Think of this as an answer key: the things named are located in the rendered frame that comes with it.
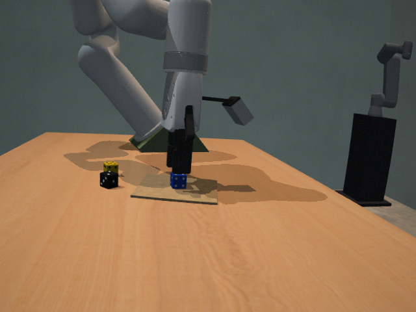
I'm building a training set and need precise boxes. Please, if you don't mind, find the yellow die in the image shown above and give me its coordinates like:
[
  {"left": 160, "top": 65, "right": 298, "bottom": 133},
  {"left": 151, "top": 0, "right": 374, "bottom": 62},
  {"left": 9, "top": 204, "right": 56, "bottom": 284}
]
[{"left": 103, "top": 162, "right": 118, "bottom": 173}]

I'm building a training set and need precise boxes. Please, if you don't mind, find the tan textured mat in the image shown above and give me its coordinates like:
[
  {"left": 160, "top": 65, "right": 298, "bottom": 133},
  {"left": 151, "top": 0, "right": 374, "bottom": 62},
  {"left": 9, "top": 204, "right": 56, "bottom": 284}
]
[{"left": 131, "top": 174, "right": 217, "bottom": 205}]

